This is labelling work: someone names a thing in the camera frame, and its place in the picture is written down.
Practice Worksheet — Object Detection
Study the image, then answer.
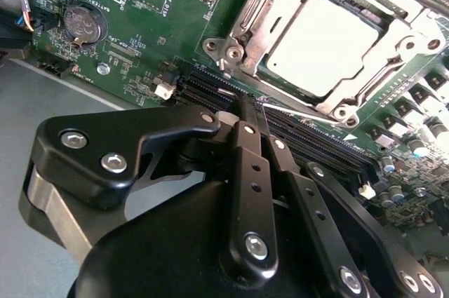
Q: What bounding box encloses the silver CPU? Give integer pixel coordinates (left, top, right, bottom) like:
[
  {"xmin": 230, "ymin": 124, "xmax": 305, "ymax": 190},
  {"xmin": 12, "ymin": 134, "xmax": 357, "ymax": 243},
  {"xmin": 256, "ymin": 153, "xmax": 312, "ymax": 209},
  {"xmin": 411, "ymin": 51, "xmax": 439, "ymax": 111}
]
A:
[{"xmin": 264, "ymin": 0, "xmax": 382, "ymax": 99}]

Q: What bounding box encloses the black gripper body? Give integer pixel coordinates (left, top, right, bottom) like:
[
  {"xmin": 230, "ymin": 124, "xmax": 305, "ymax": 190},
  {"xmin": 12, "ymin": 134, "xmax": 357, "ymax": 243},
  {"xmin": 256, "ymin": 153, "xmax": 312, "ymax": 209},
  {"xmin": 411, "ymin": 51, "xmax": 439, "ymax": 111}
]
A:
[{"xmin": 66, "ymin": 178, "xmax": 334, "ymax": 298}]

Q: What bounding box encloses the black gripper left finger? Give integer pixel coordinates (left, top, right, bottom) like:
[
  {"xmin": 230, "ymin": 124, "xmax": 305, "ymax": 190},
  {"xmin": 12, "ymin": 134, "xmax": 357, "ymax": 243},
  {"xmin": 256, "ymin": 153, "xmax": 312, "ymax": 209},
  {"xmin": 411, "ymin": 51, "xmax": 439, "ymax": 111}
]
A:
[{"xmin": 19, "ymin": 94, "xmax": 281, "ymax": 287}]

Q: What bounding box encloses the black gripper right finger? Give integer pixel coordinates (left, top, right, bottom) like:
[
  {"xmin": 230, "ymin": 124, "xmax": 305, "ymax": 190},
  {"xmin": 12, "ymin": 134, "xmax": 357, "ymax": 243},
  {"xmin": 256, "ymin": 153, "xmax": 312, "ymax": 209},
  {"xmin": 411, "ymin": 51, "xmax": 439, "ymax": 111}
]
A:
[{"xmin": 257, "ymin": 104, "xmax": 446, "ymax": 298}]

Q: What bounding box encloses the silver socket cover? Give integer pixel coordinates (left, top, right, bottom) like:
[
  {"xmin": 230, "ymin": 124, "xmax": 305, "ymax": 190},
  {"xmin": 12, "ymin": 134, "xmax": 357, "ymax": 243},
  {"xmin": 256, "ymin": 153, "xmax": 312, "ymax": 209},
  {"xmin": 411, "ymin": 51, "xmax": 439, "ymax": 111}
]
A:
[{"xmin": 229, "ymin": 0, "xmax": 449, "ymax": 128}]

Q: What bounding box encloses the thin metal locking lever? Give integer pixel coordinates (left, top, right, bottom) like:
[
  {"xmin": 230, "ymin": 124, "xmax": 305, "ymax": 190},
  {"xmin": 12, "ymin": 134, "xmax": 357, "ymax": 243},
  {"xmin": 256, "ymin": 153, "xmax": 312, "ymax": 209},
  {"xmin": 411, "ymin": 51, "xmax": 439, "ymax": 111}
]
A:
[{"xmin": 261, "ymin": 101, "xmax": 341, "ymax": 126}]

